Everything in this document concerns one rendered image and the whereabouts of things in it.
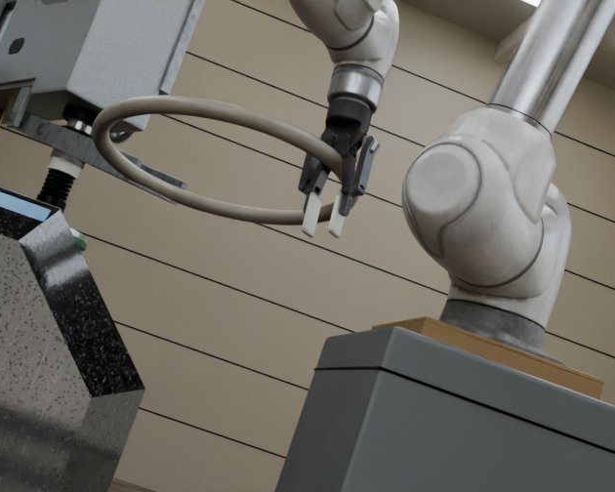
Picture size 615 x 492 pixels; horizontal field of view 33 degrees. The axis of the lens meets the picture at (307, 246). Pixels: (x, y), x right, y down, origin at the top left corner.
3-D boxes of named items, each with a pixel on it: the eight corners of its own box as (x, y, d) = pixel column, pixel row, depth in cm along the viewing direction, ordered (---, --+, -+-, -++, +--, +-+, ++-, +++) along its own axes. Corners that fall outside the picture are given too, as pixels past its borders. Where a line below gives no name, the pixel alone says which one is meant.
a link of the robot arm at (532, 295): (559, 341, 158) (596, 209, 162) (526, 309, 143) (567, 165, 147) (464, 319, 166) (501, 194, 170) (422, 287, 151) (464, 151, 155)
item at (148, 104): (40, 140, 187) (45, 125, 188) (241, 238, 217) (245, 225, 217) (198, 82, 151) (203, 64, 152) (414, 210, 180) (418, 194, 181)
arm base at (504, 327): (487, 367, 169) (497, 335, 171) (568, 375, 149) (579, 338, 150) (394, 331, 164) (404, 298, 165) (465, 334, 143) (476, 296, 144)
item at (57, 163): (42, 167, 236) (48, 153, 236) (68, 180, 240) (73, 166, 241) (56, 167, 230) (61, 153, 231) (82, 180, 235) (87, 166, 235)
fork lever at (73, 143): (-1, 121, 250) (8, 102, 250) (66, 154, 261) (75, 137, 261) (111, 174, 195) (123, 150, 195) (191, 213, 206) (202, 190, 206)
